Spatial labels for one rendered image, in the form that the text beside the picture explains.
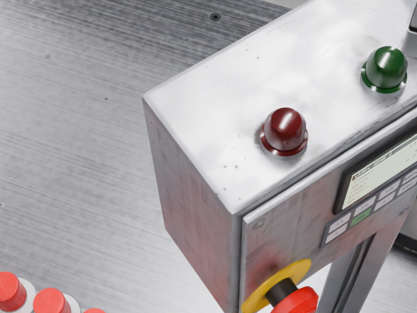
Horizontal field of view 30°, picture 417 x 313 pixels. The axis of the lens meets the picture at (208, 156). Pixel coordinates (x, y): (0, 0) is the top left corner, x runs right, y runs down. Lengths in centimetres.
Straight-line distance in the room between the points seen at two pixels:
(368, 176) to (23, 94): 86
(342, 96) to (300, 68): 3
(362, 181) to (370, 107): 5
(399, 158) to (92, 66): 84
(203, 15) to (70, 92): 25
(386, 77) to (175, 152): 12
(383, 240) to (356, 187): 22
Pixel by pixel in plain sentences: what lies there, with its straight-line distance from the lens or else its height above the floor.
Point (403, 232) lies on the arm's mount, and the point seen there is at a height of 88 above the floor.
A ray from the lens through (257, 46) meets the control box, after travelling 46.
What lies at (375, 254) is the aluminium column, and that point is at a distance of 72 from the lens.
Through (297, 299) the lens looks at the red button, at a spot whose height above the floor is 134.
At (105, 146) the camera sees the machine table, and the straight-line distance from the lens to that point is 118.
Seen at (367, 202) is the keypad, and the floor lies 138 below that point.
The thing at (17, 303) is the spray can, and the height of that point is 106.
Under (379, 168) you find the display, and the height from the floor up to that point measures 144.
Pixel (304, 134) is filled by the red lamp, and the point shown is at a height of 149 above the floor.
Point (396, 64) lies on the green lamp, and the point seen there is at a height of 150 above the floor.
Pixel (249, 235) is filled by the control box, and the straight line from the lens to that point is 43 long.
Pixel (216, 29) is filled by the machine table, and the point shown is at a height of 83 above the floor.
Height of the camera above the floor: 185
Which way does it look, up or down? 61 degrees down
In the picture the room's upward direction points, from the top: 3 degrees counter-clockwise
